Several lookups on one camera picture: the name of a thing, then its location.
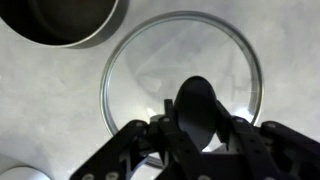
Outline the black saucepan with handle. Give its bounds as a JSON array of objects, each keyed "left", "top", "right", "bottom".
[{"left": 0, "top": 0, "right": 131, "bottom": 50}]

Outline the glass pot lid black knob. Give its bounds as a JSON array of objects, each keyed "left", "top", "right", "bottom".
[{"left": 99, "top": 10, "right": 264, "bottom": 170}]

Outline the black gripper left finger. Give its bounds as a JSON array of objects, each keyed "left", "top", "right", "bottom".
[{"left": 69, "top": 98, "right": 209, "bottom": 180}]

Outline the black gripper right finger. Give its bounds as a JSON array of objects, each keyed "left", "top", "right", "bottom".
[{"left": 214, "top": 99, "right": 320, "bottom": 180}]

